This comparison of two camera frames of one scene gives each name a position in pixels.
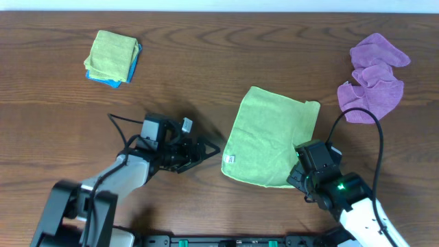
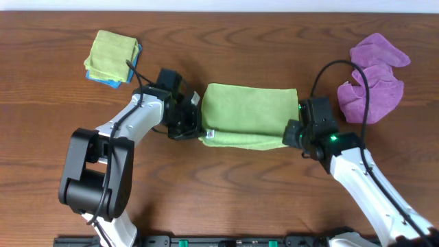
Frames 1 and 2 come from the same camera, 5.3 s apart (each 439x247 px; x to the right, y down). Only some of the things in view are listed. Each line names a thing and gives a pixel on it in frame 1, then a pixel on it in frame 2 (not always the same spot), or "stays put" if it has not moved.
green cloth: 260,148 → 247,117
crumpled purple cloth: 375,60 stays put
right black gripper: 294,178 → 288,138
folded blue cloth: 115,83 stays put
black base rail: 232,241 stays put
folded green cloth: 112,56 stays put
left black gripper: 190,158 → 195,125
